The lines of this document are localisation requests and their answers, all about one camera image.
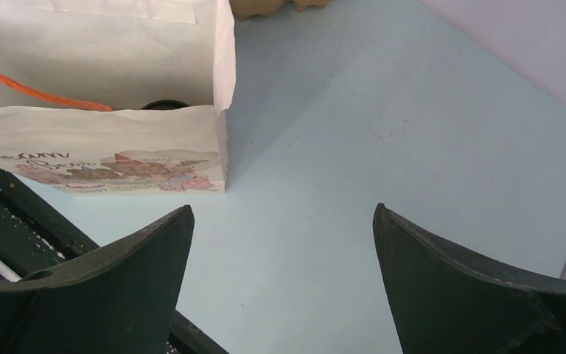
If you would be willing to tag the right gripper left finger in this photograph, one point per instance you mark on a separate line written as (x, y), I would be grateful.
(116, 299)

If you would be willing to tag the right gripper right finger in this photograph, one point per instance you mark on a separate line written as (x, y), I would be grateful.
(446, 298)

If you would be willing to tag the beige paper bag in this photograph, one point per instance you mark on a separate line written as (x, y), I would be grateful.
(79, 74)

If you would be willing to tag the black plastic cup lid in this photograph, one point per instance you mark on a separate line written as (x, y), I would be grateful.
(165, 105)

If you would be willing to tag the brown pulp cup carrier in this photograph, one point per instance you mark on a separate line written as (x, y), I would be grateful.
(245, 9)

